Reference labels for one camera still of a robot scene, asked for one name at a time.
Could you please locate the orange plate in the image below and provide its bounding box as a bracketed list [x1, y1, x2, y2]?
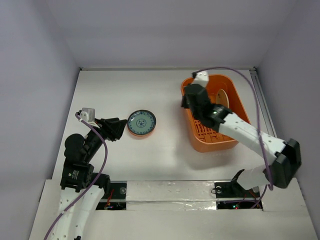
[127, 125, 156, 137]

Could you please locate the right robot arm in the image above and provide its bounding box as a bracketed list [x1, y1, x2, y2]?
[181, 84, 302, 196]

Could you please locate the orange plastic dish rack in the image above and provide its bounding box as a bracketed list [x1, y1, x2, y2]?
[183, 74, 250, 153]

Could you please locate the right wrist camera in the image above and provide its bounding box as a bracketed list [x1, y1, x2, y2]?
[191, 70, 210, 88]

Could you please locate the aluminium side rail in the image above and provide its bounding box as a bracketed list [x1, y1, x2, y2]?
[249, 67, 277, 137]

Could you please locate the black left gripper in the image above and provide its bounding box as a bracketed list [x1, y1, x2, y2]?
[84, 116, 127, 161]

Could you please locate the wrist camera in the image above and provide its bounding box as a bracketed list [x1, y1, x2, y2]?
[79, 107, 96, 122]
[191, 70, 210, 88]

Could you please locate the blue patterned plate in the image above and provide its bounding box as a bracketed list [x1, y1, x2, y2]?
[127, 109, 157, 136]

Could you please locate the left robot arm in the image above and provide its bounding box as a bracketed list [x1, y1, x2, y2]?
[50, 118, 128, 240]

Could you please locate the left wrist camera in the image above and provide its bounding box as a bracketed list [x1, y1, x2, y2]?
[79, 107, 96, 122]

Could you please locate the silver taped front bar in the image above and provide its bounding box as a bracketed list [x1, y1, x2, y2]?
[125, 180, 217, 211]

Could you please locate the white plate with red marks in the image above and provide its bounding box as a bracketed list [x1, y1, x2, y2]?
[215, 89, 230, 108]

